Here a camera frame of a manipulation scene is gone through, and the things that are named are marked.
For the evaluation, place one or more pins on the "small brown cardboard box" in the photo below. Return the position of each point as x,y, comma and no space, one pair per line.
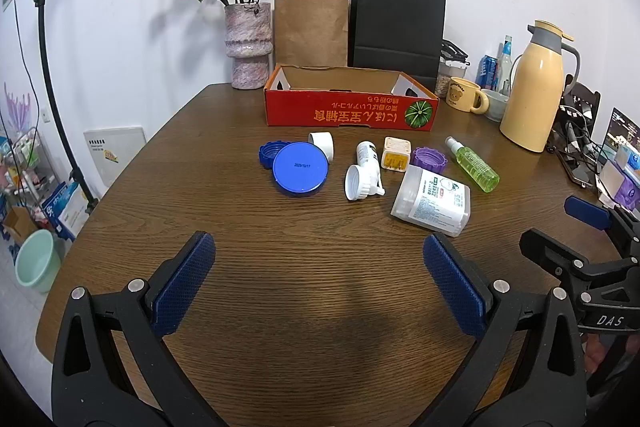
17,222

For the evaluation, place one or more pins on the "yellow thermos jug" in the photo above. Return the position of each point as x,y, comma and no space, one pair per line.
530,97

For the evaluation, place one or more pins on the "clear glass bottle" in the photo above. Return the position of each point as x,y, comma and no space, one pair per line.
505,67

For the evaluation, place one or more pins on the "person's right hand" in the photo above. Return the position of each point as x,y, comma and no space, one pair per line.
595,357

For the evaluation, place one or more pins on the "purple wall sticker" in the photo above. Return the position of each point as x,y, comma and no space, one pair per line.
17,112

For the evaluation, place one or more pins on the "red cardboard box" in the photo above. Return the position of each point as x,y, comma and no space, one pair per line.
350,112

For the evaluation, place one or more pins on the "white flat board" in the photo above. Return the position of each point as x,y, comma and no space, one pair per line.
115,152

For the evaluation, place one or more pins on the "pink marbled vase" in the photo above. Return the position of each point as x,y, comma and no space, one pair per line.
247,37

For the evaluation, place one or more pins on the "white cylindrical cap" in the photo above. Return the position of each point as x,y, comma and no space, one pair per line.
322,142

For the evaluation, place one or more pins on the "small display screen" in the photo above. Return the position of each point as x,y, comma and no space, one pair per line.
622,132

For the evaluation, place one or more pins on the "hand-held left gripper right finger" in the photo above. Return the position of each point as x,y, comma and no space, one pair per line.
455,287

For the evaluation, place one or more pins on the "black smartphone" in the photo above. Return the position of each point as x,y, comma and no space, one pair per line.
580,172

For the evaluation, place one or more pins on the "brown paper bag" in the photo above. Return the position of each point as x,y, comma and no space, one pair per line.
310,32

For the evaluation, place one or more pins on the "blue and white box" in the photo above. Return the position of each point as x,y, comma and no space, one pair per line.
67,207

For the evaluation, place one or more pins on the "large blue round lid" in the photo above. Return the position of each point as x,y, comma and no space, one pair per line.
300,167

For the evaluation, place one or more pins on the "white and purple tissue box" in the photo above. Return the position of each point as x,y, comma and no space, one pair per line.
622,184

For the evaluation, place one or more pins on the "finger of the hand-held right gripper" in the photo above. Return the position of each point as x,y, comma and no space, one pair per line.
585,211
545,249

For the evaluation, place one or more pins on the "black desk stand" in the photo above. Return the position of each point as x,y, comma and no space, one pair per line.
587,99

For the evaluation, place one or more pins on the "green plastic bucket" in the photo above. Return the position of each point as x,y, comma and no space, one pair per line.
35,262

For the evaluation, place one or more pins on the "large translucent plastic bottle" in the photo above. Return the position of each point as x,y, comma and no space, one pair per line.
430,202

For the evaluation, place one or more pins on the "green spray bottle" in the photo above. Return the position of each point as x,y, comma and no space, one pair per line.
475,164

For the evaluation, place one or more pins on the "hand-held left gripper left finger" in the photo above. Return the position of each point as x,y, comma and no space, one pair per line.
185,282

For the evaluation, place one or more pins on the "yellow bear mug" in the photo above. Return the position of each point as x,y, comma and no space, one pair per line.
462,94

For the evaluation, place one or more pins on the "blue ribbed bottle cap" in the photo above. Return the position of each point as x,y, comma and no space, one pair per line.
266,154

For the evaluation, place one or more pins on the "black paper bag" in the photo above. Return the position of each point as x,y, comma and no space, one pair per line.
395,27

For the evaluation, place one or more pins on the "purple ribbed bottle cap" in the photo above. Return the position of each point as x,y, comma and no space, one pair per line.
429,159

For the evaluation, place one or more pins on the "clear jar with black lid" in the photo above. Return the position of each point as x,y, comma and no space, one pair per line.
446,74

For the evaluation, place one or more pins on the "white plastic bottle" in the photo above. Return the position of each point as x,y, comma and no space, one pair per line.
367,162

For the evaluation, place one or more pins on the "blue drink can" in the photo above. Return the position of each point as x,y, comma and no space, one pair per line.
486,69

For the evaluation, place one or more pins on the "white ribbed flip cap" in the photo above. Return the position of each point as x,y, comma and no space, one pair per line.
354,182

